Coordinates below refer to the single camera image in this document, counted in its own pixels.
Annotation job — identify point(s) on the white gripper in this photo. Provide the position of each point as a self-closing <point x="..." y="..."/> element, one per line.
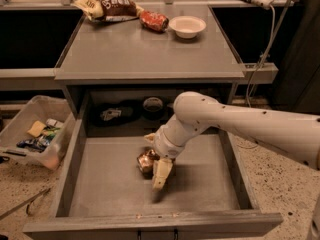
<point x="164" y="146"/>

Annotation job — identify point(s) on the crushed orange soda can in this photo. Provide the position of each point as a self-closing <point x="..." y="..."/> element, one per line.
<point x="146" y="160"/>

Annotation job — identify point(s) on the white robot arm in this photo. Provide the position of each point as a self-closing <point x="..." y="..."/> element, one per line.
<point x="293" y="135"/>

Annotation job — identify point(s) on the grey open top drawer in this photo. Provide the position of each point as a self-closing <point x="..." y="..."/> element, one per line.
<point x="103" y="195"/>

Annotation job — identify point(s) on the grey cabinet counter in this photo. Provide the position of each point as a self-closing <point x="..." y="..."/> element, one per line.
<point x="127" y="51"/>

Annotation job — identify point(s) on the crushed red soda can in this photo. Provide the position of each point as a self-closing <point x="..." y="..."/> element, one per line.
<point x="154" y="21"/>

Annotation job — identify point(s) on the green snack packet in bin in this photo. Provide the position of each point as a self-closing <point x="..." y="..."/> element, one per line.
<point x="52" y="128"/>

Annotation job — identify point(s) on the clear plastic bin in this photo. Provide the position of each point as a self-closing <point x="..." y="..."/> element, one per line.
<point x="39" y="108"/>

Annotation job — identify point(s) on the blue snack wrapper in bin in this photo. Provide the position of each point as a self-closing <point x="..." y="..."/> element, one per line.
<point x="35" y="144"/>

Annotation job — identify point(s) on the metal rod on floor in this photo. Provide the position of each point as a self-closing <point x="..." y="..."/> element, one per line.
<point x="24" y="203"/>

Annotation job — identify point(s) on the yellow sponge in bin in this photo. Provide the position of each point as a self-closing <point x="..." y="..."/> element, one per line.
<point x="36" y="129"/>

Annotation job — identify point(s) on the white bowl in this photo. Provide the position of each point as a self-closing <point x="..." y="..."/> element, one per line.
<point x="187" y="27"/>

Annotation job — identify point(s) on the brown chip bag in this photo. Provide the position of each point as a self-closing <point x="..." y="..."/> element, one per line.
<point x="109" y="10"/>

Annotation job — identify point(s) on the black drawer handle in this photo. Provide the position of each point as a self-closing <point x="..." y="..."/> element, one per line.
<point x="158" y="235"/>

